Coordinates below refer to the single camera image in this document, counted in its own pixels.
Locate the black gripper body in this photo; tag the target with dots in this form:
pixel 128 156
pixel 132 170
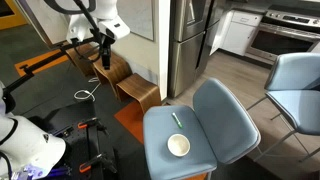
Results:
pixel 106 45

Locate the green and white marker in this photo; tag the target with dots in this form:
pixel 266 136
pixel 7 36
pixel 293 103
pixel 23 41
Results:
pixel 177 120

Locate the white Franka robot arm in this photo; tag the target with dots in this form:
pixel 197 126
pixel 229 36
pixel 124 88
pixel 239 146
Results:
pixel 30 143

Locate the white bowl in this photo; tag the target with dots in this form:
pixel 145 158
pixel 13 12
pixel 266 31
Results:
pixel 178 145

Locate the curved wooden stool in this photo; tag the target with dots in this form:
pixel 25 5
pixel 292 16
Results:
pixel 115 71
pixel 141 90
pixel 83 60

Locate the black metal pole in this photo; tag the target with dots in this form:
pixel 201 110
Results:
pixel 43 65

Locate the stainless steel refrigerator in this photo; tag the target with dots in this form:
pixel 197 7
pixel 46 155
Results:
pixel 186 50

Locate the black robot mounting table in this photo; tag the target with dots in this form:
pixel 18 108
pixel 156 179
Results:
pixel 80 140

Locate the blue chair with thin legs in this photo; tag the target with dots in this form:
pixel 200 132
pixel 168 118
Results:
pixel 296 100
pixel 173 146

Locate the white kitchen cabinet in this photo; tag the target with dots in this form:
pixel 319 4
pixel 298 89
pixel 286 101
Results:
pixel 238 35

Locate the stainless steel oven range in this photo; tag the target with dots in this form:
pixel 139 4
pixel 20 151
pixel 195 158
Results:
pixel 283 40

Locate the whiteboard on wall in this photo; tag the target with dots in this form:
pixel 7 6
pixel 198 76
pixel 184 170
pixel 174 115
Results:
pixel 138 16

